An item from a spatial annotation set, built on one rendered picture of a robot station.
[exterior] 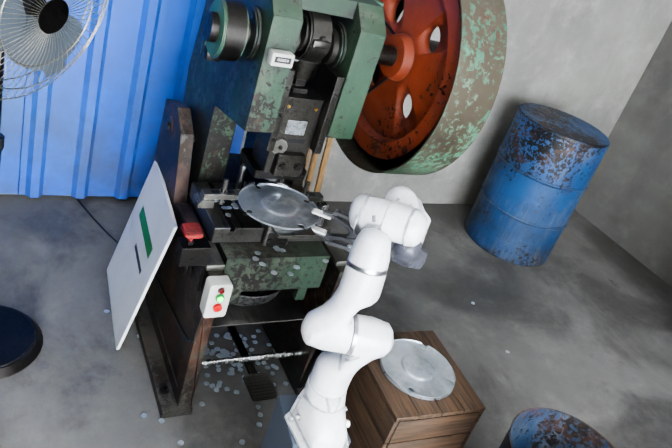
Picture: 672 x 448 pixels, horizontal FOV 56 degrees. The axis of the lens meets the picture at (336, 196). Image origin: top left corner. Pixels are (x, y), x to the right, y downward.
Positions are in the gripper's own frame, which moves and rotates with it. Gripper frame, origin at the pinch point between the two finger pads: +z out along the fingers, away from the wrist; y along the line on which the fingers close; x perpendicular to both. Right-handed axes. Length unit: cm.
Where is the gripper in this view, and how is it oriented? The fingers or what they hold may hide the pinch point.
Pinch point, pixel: (318, 221)
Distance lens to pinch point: 220.5
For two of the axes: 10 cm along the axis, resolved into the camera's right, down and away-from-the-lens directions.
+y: 2.9, -8.4, -4.6
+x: -2.0, 4.1, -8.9
